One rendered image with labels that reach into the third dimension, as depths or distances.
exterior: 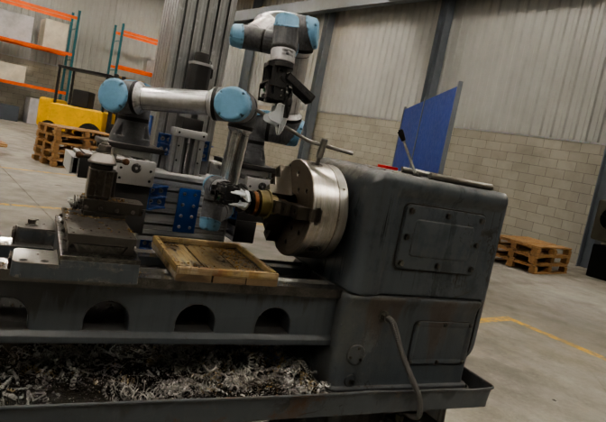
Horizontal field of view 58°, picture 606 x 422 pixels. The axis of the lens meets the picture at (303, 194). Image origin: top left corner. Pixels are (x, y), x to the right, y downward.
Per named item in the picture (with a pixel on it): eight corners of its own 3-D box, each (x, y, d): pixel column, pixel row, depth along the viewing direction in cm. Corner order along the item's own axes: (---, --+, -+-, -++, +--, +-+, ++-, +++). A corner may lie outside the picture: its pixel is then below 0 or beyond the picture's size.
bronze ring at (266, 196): (271, 188, 176) (245, 185, 172) (283, 193, 168) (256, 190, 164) (267, 215, 177) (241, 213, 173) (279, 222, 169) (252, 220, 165)
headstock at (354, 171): (411, 265, 234) (430, 177, 230) (492, 303, 191) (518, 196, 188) (288, 253, 207) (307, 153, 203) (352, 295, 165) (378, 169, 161)
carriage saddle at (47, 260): (116, 239, 176) (120, 221, 176) (140, 284, 135) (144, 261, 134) (13, 230, 163) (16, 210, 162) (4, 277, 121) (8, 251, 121)
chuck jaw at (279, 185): (294, 201, 180) (292, 169, 184) (301, 196, 176) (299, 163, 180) (264, 197, 175) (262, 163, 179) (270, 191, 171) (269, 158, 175)
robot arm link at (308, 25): (268, 135, 238) (286, 8, 212) (301, 142, 238) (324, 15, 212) (263, 146, 228) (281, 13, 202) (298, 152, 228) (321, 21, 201)
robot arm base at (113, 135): (105, 137, 211) (109, 112, 210) (144, 143, 218) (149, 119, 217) (112, 141, 197) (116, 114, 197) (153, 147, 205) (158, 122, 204)
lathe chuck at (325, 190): (284, 230, 197) (310, 150, 188) (318, 276, 171) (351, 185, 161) (261, 227, 193) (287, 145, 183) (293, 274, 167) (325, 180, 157)
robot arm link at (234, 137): (236, 91, 206) (208, 215, 211) (229, 87, 195) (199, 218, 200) (266, 98, 205) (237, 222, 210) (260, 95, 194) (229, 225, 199)
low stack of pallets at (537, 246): (521, 259, 982) (527, 236, 978) (568, 273, 917) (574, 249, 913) (483, 258, 901) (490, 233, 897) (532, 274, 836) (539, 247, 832)
